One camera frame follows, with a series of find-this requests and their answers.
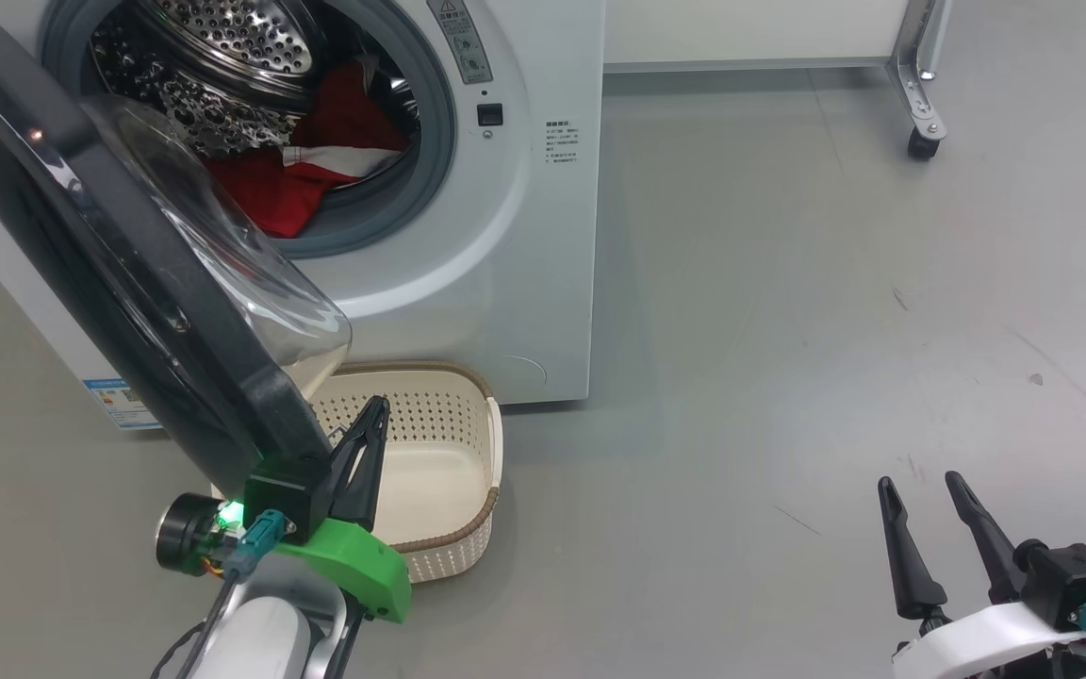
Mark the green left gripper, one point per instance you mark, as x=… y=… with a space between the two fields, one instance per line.
x=354 y=561

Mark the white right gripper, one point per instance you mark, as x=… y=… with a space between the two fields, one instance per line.
x=967 y=646

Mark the red garment with white stripes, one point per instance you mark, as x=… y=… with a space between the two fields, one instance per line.
x=270 y=193

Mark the round dark glass washer door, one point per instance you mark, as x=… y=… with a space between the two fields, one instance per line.
x=81 y=245

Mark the cream perforated laundry basket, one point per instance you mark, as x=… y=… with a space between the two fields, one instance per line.
x=439 y=471

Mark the white front-load washing machine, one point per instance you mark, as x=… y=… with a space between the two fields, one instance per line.
x=505 y=283

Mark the black door lock socket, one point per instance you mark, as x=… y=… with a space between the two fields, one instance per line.
x=489 y=114

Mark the blue energy label sticker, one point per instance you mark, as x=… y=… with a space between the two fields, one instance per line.
x=119 y=405

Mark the printed text label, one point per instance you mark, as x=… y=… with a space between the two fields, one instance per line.
x=562 y=141

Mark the black caster wheel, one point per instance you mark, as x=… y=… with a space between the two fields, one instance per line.
x=922 y=144

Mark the grey warning sticker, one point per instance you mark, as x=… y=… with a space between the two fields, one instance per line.
x=460 y=38

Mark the steel perforated washer drum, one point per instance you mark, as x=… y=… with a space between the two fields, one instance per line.
x=232 y=28

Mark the metal partition leg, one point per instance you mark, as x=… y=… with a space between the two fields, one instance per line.
x=911 y=75

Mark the white partition panel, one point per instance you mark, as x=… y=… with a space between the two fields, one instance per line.
x=741 y=28

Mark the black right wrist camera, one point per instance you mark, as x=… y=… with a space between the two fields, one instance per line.
x=1071 y=580

